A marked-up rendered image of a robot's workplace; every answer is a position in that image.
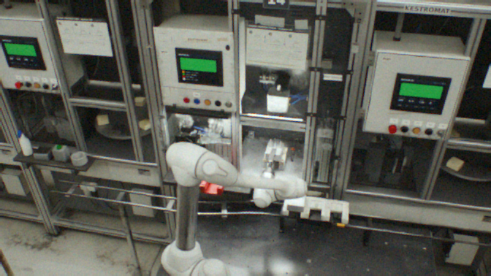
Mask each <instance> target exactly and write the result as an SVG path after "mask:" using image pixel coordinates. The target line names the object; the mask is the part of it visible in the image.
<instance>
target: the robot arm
mask: <svg viewBox="0 0 491 276"><path fill-rule="evenodd" d="M276 151H277V149H276V148H272V149H271V152H270V155H269V159H268V161H267V167H266V169H264V170H263V173H262V174H261V175H260V176H259V177H254V176H248V175H242V174H241V173H239V171H238V170H237V168H236V167H234V166H233V165H231V164H230V163H229V162H227V161H225V160H224V159H222V158H221V157H219V156H217V155H216V154H215V153H212V152H210V151H208V150H206V149H204V148H203V147H200V146H199V145H195V144H192V143H190V142H178V143H174V144H172V145H171V146H170V148H169V150H167V152H166V162H167V163H168V164H169V165H170V166H171V167H172V171H173V174H174V176H175V180H176V181H177V183H178V190H177V209H176V228H175V241H173V242H172V244H170V245H168V247H167V248H166V249H165V250H164V252H163V254H162V257H161V262H162V265H163V267H164V269H165V270H166V271H167V272H168V273H169V274H170V275H171V276H231V275H230V271H229V269H228V267H227V266H226V264H225V263H224V262H222V261H220V260H217V259H209V260H207V259H205V258H203V257H202V252H201V250H200V246H199V244H198V242H197V241H196V238H197V216H198V204H199V183H200V182H201V181H202V180H203V181H205V182H209V183H215V184H217V185H219V186H224V187H238V188H255V189H254V203H255V205H256V206H257V207H266V206H268V205H269V204H270V203H271V202H274V201H277V200H293V199H301V197H303V196H304V195H306V194H307V192H308V189H307V183H306V182H305V181H304V180H302V179H299V178H289V177H284V178H282V179H280V180H279V179H275V171H273V169H274V168H275V167H274V166H275V161H274V158H275V156H276Z"/></svg>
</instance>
